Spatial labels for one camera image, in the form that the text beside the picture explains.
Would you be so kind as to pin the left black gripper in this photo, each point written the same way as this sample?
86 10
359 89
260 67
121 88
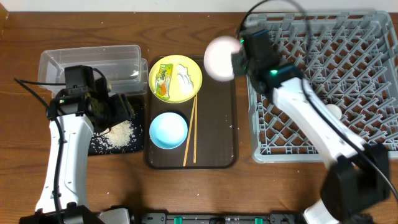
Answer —
123 111

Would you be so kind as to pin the green orange snack wrapper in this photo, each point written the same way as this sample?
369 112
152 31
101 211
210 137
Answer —
162 81

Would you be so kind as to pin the light blue bowl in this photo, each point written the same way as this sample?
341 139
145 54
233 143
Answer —
168 130

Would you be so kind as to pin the pale pink bowl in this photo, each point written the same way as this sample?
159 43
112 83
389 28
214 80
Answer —
217 58

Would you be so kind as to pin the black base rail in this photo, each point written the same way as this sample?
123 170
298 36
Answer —
163 218

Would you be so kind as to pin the grey plastic dishwasher rack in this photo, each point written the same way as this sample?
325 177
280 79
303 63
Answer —
353 64

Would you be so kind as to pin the wooden chopstick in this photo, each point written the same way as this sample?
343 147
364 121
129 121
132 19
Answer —
195 131
189 131

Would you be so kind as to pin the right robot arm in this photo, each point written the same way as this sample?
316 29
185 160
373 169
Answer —
358 173

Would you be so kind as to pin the white rice pile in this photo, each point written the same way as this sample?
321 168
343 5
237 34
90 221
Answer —
126 137

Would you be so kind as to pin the white tissue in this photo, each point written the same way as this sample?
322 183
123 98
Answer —
186 85

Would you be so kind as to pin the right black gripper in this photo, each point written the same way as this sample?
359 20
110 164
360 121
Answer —
237 61

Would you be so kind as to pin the brown plastic serving tray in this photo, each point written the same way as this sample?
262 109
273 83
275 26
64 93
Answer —
217 135

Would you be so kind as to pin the yellow round plate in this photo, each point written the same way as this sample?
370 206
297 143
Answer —
175 79

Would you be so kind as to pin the small white cup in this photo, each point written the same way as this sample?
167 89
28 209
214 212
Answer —
335 110

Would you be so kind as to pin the black plastic waste tray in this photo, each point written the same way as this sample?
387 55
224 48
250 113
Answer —
138 106

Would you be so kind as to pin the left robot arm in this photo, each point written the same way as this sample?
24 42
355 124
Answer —
73 121

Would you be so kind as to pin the clear plastic waste bin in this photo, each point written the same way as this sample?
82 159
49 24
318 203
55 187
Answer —
124 68

